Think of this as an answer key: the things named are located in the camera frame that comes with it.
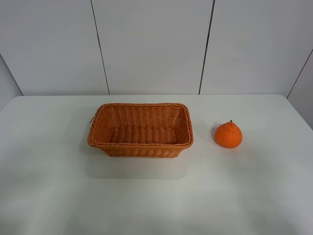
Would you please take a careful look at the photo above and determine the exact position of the orange woven basket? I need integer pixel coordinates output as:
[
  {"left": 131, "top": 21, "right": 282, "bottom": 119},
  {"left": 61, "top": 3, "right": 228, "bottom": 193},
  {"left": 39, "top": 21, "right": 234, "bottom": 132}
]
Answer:
[{"left": 88, "top": 103, "right": 194, "bottom": 158}]

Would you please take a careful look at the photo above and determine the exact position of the orange with stem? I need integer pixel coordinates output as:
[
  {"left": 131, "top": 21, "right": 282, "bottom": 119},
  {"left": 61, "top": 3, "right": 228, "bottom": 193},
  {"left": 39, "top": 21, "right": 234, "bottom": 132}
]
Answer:
[{"left": 214, "top": 120, "right": 243, "bottom": 148}]

